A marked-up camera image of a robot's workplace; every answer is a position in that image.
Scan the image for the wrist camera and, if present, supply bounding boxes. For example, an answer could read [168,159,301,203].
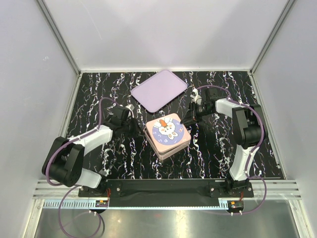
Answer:
[190,88,202,105]
[126,104,135,115]

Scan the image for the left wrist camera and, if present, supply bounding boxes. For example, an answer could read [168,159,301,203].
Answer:
[126,104,135,115]

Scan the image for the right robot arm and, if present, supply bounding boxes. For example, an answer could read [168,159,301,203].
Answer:
[181,85,267,197]

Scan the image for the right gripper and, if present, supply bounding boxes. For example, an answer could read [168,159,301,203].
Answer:
[180,102,213,126]

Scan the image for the silver tin lid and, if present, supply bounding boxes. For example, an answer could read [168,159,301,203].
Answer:
[144,113,190,145]

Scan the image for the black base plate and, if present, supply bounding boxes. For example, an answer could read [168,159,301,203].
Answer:
[78,179,240,209]

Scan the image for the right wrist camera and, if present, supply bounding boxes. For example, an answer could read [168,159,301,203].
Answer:
[190,88,202,105]

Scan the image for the pink chocolate tin box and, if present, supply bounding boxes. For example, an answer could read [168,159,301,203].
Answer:
[145,130,191,161]

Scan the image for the lilac plastic tray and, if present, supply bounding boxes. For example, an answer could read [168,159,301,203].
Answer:
[131,70,187,113]

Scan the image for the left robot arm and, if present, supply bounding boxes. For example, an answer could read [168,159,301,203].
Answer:
[42,104,141,196]

